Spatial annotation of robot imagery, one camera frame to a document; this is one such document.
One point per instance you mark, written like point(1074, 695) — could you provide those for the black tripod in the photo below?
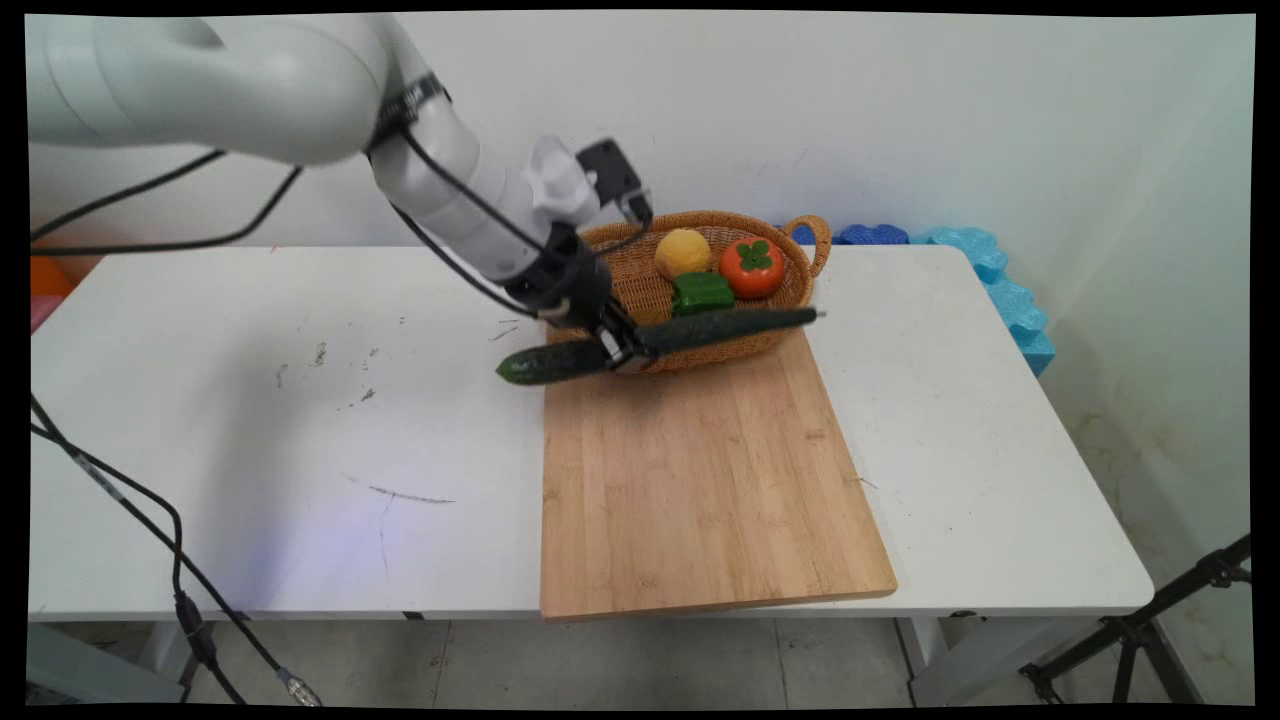
point(1135, 630)

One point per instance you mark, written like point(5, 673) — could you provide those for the white table leg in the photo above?
point(950, 660)

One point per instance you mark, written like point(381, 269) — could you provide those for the long dark green cucumber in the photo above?
point(740, 325)

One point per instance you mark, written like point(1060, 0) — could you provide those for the orange box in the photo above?
point(50, 277)

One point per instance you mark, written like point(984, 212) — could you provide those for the woven wicker basket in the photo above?
point(790, 290)

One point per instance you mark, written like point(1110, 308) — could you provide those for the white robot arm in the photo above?
point(250, 80)

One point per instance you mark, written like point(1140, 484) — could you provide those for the yellow round fruit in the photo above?
point(683, 253)

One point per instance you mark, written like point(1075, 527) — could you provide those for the white camera bracket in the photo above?
point(555, 185)

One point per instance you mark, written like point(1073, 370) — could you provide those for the cyan foam mat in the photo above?
point(1010, 300)

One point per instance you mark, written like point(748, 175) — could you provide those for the green bell pepper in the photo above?
point(700, 293)

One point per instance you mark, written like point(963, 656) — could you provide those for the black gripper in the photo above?
point(570, 280)

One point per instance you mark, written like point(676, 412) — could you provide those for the bamboo cutting board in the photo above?
point(700, 480)

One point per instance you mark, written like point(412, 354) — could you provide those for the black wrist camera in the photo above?
point(608, 168)

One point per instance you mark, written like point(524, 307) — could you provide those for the red tomato with green stem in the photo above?
point(750, 278)

